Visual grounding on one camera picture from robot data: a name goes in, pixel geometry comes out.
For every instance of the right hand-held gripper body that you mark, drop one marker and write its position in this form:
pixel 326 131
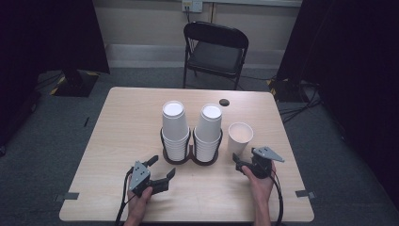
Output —
pixel 263 160

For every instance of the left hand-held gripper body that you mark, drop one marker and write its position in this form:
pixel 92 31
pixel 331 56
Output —
pixel 140 177

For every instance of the white paper cup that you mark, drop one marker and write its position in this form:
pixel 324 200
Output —
pixel 236 145

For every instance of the stack of white cups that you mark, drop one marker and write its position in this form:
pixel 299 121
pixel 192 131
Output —
pixel 208 128
pixel 174 125

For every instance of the person's left hand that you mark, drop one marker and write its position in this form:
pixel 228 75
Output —
pixel 138 204

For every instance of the person's right hand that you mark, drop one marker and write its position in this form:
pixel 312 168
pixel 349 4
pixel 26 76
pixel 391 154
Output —
pixel 260 188

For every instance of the grey tape strip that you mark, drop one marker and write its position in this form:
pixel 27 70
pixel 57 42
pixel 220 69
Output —
pixel 67 196
pixel 305 194

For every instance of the black round table grommet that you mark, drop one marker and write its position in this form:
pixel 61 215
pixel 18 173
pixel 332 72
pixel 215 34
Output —
pixel 224 102

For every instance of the black stand base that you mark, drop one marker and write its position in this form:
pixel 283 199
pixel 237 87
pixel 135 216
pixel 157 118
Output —
pixel 284 91
pixel 75 84

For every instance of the small black floor object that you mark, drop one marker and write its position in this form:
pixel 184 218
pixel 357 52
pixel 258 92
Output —
pixel 86 121

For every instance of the black folding chair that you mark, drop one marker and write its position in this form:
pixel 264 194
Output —
pixel 216 58

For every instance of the black curtain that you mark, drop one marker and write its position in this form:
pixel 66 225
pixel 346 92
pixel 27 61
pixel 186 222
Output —
pixel 354 62
pixel 40 34

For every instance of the white wall outlet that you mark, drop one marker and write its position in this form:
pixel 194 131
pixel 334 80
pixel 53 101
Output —
pixel 192 5

